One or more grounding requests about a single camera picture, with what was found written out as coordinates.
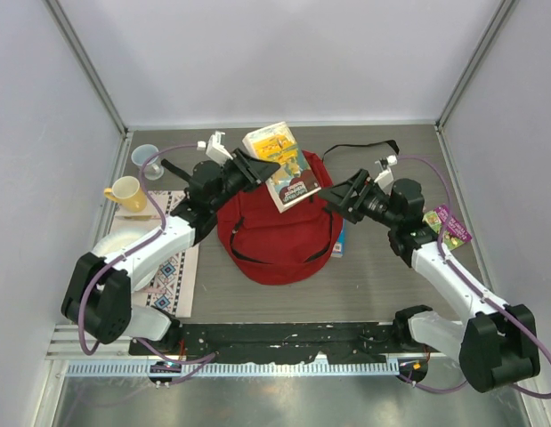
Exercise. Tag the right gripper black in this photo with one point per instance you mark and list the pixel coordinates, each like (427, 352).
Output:
(341, 194)

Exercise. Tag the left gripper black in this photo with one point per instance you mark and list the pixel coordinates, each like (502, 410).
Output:
(254, 171)

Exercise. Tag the yellow paperback book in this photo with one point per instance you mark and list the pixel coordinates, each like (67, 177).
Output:
(295, 180)

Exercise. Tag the red backpack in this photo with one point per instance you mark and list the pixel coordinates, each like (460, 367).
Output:
(273, 248)

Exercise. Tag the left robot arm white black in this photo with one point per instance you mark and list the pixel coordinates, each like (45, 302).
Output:
(99, 296)

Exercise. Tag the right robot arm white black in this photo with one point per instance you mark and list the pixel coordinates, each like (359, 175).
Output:
(489, 341)

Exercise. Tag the blue comic book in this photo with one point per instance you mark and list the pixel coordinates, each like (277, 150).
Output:
(338, 248)

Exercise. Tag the light blue cup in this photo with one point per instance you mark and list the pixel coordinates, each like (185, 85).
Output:
(146, 158)

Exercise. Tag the purple treehouse book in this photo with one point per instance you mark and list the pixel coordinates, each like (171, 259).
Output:
(455, 234)

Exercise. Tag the yellow mug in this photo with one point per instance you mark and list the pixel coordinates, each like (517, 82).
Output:
(127, 192)

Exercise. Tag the patterned placemat cloth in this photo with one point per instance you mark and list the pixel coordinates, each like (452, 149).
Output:
(176, 276)

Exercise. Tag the white paper plate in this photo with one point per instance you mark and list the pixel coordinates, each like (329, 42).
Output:
(118, 239)

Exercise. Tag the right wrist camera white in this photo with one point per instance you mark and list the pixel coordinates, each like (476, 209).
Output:
(385, 176)

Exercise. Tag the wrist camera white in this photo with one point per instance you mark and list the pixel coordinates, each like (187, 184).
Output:
(215, 149)
(385, 176)

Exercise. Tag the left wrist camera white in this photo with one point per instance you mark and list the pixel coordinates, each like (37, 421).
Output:
(215, 149)

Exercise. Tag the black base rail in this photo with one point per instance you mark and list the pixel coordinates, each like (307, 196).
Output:
(286, 343)

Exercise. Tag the white cable duct strip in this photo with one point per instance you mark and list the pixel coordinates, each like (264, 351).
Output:
(156, 368)

